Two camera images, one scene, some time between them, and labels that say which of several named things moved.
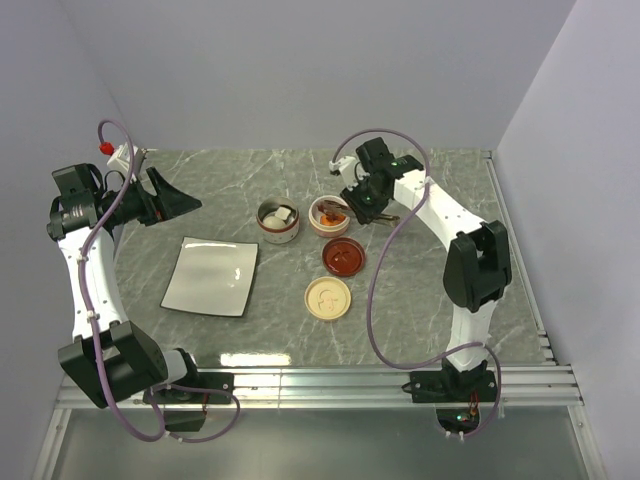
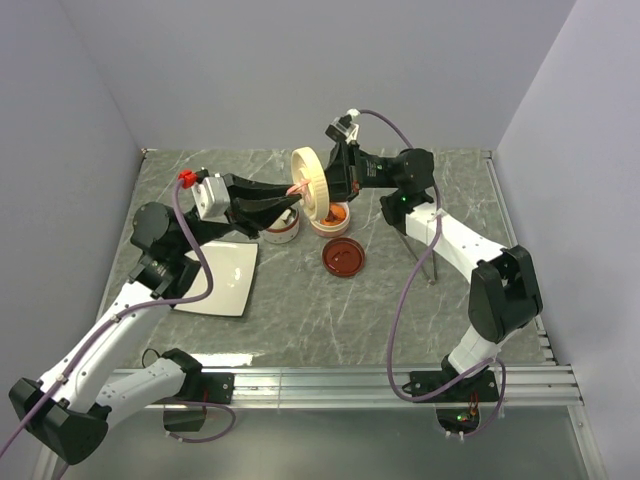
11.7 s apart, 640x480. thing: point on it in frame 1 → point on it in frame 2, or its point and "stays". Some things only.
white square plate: [212, 277] stays
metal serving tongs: [386, 217] → [430, 281]
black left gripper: [166, 204] → [254, 204]
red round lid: [343, 256] stays
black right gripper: [362, 213] → [344, 172]
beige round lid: [327, 297] → [307, 166]
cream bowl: [329, 216] stays
